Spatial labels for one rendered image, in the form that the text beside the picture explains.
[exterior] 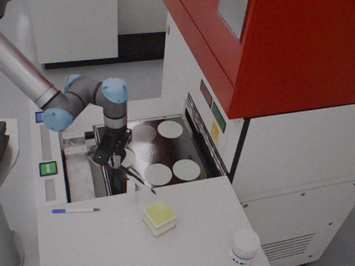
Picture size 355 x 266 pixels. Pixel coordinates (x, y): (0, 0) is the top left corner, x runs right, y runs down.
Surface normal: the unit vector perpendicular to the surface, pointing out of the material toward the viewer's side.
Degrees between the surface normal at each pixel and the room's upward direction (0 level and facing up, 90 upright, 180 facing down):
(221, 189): 0
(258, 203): 90
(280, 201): 90
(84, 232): 0
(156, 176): 0
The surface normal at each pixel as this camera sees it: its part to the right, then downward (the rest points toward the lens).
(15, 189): 0.09, -0.72
